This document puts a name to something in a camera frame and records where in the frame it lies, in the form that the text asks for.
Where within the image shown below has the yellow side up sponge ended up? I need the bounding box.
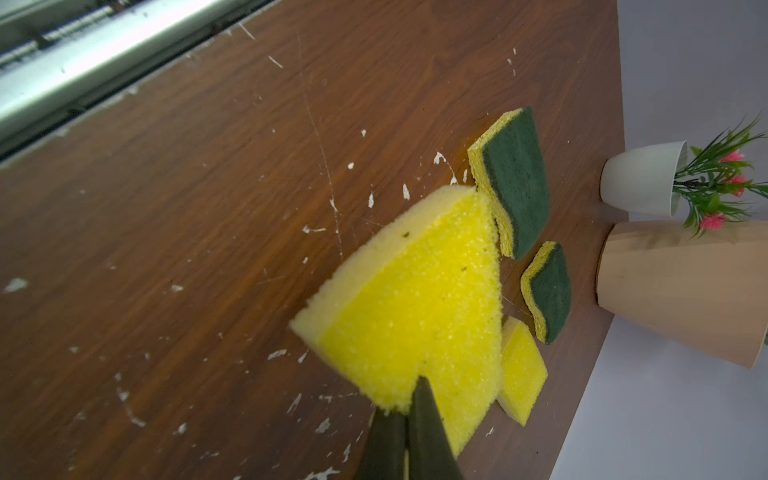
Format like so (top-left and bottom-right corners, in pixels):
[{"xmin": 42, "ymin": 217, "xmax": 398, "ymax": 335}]
[{"xmin": 497, "ymin": 317, "xmax": 548, "ymax": 426}]

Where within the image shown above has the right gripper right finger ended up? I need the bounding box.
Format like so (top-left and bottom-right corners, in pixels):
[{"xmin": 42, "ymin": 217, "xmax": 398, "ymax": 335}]
[{"xmin": 407, "ymin": 376, "xmax": 463, "ymax": 479}]

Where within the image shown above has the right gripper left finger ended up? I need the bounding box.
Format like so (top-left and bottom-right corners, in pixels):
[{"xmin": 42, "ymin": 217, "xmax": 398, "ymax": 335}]
[{"xmin": 355, "ymin": 408, "xmax": 407, "ymax": 480}]

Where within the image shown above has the pink flowers small plant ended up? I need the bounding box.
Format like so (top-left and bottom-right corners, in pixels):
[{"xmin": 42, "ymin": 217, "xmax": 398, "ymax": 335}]
[{"xmin": 672, "ymin": 118, "xmax": 767, "ymax": 238}]

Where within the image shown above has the large yellow sponge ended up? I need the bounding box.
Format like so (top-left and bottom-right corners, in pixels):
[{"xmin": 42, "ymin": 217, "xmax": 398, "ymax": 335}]
[{"xmin": 290, "ymin": 185, "xmax": 502, "ymax": 454}]

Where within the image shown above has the small white flower pot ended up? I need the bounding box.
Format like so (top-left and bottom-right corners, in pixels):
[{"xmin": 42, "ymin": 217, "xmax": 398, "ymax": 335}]
[{"xmin": 600, "ymin": 141, "xmax": 689, "ymax": 218}]

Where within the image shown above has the aluminium front rail frame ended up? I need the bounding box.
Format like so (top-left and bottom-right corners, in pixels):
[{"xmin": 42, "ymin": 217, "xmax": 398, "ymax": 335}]
[{"xmin": 1, "ymin": 1, "xmax": 270, "ymax": 159}]

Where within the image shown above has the yellow green sponge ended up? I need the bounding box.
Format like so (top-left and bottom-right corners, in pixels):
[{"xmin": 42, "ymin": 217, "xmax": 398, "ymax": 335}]
[
  {"xmin": 467, "ymin": 107, "xmax": 551, "ymax": 259},
  {"xmin": 521, "ymin": 241, "xmax": 572, "ymax": 345}
]

